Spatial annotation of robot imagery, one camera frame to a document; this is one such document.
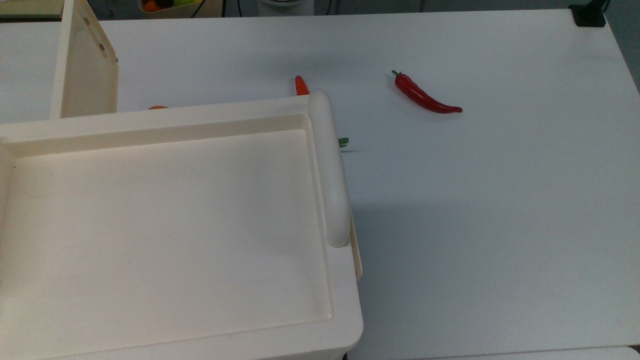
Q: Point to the orange toy carrot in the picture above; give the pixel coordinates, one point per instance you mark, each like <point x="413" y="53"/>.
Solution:
<point x="301" y="87"/>

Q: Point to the cream plastic storage cabinet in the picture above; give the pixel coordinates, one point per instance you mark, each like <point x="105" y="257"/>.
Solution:
<point x="165" y="225"/>

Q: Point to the toy orange fruit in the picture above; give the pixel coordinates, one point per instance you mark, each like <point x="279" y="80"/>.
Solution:
<point x="158" y="107"/>

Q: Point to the black table clamp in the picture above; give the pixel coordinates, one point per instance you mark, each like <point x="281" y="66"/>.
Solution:
<point x="589" y="14"/>

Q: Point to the green flat board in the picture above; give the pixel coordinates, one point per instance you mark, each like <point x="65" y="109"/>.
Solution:
<point x="30" y="9"/>

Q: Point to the basket of toy fruit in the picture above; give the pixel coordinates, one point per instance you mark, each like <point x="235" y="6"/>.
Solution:
<point x="165" y="5"/>

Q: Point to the cream cabinet door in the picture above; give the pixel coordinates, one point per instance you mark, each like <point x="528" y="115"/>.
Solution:
<point x="87" y="75"/>

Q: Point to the red toy chili pepper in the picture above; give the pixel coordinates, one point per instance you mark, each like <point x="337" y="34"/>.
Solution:
<point x="422" y="97"/>

